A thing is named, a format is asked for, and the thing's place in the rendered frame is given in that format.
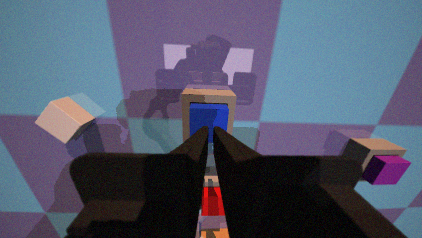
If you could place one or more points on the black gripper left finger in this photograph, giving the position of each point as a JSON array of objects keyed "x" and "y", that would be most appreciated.
[{"x": 177, "y": 177}]

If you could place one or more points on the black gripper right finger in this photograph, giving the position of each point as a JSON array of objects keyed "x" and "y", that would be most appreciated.
[{"x": 245, "y": 177}]

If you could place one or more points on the red button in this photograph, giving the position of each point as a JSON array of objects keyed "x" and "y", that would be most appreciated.
[{"x": 211, "y": 199}]

